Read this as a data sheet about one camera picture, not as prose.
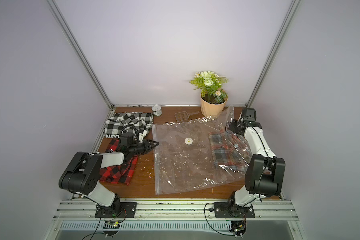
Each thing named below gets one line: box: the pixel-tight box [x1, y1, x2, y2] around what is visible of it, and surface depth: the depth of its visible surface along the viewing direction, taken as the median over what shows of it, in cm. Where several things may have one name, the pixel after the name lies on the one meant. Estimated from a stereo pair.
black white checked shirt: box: [104, 112, 154, 138], surface depth 109 cm
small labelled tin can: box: [151, 104, 162, 117], surface depth 116 cm
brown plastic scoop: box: [174, 111, 200, 122], surface depth 116 cm
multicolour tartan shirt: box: [208, 128, 252, 173], surface depth 90 cm
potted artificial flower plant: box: [189, 70, 229, 117], surface depth 100 cm
